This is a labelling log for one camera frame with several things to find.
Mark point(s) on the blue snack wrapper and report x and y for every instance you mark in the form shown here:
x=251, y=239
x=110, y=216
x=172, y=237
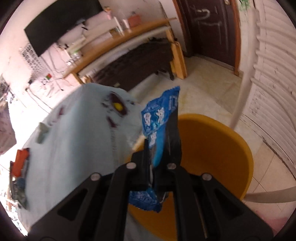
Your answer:
x=162, y=146

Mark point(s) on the yellow plastic trash bin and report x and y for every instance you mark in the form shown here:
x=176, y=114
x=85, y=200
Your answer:
x=208, y=146

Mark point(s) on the eye test chart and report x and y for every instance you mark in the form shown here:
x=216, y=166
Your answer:
x=38, y=67

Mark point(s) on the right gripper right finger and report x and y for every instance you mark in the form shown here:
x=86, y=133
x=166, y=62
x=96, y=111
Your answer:
x=206, y=210

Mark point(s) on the light blue patterned tablecloth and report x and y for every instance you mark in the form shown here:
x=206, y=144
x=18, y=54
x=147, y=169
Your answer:
x=93, y=130

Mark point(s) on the grey paper cup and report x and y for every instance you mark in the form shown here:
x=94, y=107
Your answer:
x=42, y=131

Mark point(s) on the dark brown tufted bench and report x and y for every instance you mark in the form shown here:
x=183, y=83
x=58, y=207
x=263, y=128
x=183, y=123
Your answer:
x=132, y=68

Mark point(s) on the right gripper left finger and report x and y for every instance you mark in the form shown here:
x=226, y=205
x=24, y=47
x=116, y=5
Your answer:
x=97, y=208

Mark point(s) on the orange box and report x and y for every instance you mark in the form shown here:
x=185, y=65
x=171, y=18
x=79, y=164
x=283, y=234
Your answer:
x=21, y=157

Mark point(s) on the white chair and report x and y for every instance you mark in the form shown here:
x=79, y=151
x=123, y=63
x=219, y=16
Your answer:
x=249, y=115

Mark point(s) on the pink tissue box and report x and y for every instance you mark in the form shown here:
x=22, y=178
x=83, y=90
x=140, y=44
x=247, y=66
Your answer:
x=134, y=20

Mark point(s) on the wooden desk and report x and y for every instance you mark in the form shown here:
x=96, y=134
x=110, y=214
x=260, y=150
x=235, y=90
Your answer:
x=178, y=62

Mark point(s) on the black wall television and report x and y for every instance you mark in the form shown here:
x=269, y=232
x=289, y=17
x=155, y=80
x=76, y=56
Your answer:
x=53, y=22

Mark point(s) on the dark brown entrance door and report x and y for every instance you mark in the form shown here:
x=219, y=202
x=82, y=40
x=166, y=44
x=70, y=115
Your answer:
x=211, y=29

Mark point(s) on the white louvered door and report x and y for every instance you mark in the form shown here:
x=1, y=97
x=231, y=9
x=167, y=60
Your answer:
x=272, y=81

